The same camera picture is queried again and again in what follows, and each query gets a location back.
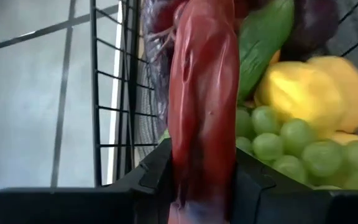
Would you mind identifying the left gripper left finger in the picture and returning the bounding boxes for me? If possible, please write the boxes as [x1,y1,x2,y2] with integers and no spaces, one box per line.
[103,138,175,224]

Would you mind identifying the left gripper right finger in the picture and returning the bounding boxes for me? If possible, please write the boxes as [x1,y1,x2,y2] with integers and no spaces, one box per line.
[231,148,334,224]

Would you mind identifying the green grape bunch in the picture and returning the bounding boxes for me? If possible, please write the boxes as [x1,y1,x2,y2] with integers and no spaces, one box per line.
[158,105,358,191]

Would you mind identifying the yellow orange fruit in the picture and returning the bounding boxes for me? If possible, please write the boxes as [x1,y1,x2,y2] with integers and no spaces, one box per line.
[331,131,358,146]

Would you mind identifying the dark red chili pepper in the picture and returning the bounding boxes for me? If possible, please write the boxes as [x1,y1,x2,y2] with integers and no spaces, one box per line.
[166,0,241,224]

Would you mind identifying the large orange mango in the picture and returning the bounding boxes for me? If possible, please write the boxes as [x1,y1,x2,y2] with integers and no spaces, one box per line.
[268,49,282,66]

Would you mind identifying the green cucumber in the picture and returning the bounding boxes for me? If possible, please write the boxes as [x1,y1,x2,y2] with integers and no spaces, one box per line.
[237,0,295,102]

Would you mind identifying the dark purple eggplant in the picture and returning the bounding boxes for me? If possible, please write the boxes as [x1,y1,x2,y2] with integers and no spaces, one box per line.
[280,0,341,62]

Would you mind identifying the black wire basket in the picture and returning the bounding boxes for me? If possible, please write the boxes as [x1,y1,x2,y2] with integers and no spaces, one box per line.
[0,0,358,189]

